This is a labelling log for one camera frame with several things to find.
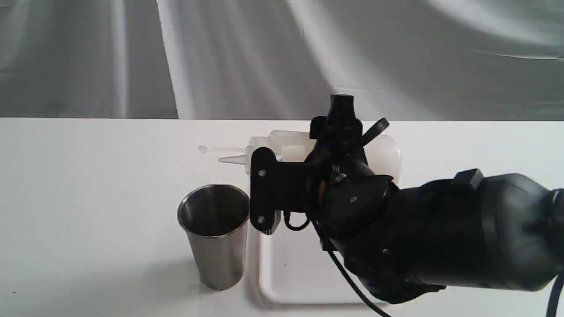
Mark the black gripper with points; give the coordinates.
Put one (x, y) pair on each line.
(356, 185)

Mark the translucent squeeze bottle amber liquid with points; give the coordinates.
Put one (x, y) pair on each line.
(291, 147)

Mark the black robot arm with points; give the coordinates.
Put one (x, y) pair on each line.
(498, 232)

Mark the stainless steel cup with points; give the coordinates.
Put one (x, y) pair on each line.
(215, 219)

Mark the grey backdrop cloth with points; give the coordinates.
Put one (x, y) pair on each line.
(281, 59)

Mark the white plastic tray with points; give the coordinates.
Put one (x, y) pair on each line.
(294, 270)

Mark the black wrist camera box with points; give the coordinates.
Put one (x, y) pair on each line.
(279, 188)

